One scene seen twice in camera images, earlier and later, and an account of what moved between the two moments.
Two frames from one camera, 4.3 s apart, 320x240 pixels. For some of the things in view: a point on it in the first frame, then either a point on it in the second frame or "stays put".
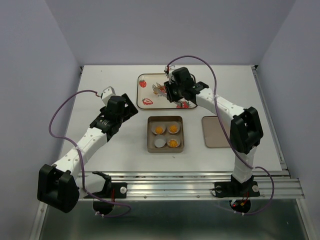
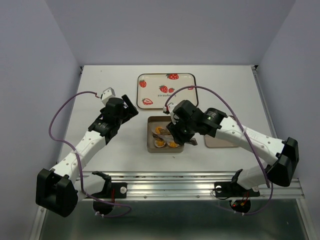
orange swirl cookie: [173, 143] stays put
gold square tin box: [165, 134] stays put
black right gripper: [170, 96] -> [173, 128]
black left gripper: [131, 110] stays put
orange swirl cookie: [159, 130] stays put
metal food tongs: [159, 90] -> [165, 134]
